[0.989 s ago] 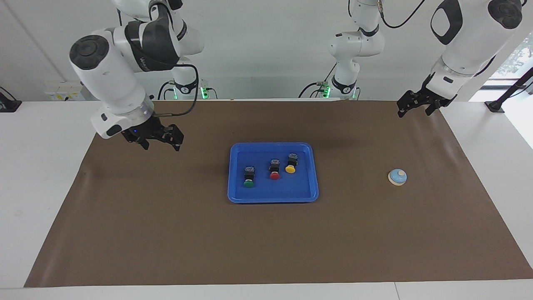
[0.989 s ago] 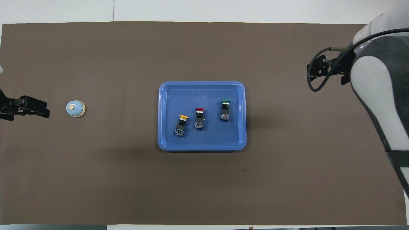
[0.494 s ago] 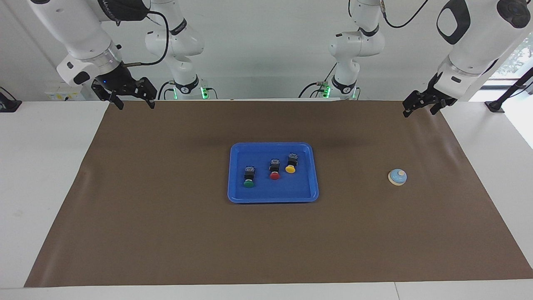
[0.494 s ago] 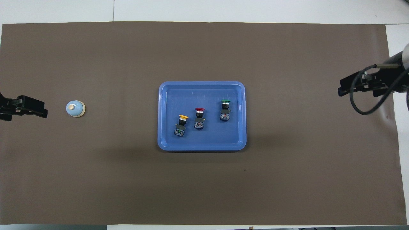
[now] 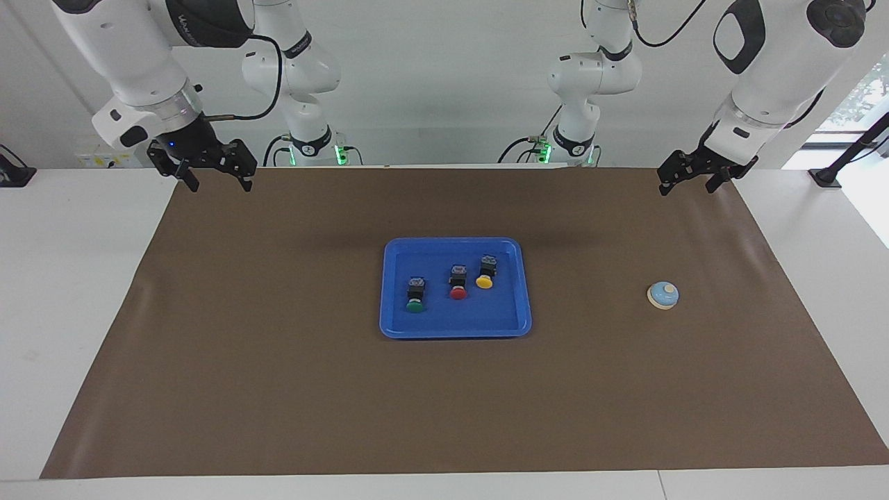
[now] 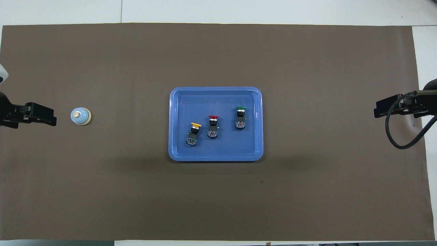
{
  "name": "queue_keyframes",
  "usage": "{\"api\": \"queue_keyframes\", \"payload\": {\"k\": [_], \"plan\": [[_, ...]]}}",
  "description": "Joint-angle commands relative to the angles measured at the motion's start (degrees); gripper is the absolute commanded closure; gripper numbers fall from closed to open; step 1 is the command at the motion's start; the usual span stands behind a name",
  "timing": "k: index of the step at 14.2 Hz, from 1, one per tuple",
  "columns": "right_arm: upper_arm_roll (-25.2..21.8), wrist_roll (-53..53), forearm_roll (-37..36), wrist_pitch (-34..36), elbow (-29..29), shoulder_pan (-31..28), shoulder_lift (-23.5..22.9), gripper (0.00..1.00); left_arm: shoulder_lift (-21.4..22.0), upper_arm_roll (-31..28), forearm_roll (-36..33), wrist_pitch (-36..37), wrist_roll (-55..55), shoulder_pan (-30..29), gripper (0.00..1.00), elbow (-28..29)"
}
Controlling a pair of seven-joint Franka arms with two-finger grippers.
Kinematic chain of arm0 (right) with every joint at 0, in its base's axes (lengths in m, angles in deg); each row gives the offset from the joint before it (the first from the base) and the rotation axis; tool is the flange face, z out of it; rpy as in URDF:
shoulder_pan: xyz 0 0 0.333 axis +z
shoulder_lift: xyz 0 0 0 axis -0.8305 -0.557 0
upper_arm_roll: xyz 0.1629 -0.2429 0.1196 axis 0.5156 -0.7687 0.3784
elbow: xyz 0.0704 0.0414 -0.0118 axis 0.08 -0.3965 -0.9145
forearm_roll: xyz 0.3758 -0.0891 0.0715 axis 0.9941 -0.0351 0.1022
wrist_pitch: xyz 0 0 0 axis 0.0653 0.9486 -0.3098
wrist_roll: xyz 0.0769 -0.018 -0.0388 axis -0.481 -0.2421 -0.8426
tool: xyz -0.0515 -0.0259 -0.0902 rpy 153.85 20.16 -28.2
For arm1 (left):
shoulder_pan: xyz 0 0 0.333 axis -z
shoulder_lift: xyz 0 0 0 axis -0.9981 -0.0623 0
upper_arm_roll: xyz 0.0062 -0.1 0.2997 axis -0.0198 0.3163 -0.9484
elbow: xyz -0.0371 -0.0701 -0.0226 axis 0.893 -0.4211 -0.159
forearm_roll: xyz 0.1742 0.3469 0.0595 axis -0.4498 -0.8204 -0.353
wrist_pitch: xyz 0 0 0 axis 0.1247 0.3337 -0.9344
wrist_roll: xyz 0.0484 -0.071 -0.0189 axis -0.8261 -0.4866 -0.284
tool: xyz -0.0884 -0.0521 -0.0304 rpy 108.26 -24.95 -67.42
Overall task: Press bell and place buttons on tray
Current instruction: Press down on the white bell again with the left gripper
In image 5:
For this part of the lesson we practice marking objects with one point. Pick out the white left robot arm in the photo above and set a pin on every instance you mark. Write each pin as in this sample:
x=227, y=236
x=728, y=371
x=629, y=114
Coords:
x=778, y=62

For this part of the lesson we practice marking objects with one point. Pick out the brown table mat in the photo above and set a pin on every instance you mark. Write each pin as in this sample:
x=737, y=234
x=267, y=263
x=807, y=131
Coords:
x=444, y=403

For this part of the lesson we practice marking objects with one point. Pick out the green push button switch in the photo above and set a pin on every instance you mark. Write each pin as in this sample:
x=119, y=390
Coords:
x=415, y=295

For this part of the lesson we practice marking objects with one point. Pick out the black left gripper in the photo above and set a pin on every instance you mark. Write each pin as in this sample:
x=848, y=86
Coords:
x=715, y=156

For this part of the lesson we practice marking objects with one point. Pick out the light blue call bell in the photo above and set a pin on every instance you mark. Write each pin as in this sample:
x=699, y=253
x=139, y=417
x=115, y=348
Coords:
x=663, y=295

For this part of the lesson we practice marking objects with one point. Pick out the black camera stand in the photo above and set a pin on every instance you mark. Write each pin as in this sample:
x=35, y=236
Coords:
x=851, y=149

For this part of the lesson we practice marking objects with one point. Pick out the yellow push button switch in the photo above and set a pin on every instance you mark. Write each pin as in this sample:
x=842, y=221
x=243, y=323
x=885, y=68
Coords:
x=485, y=274

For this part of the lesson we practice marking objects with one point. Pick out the red push button switch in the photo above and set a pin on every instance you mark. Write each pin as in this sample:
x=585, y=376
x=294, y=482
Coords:
x=458, y=285

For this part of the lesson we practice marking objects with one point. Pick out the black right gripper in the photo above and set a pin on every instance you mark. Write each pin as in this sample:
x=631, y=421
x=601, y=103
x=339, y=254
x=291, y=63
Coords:
x=198, y=149

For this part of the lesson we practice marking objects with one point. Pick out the white wall socket box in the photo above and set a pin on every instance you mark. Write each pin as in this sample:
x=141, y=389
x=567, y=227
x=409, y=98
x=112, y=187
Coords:
x=104, y=158

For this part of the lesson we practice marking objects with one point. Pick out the blue plastic tray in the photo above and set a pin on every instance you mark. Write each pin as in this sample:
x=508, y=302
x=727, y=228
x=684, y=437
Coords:
x=500, y=312

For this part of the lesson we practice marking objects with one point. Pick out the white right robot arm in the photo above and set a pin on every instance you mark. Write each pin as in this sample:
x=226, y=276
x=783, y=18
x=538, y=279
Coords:
x=132, y=55

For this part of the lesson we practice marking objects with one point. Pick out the black stand foot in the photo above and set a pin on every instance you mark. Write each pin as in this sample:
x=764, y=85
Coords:
x=14, y=173

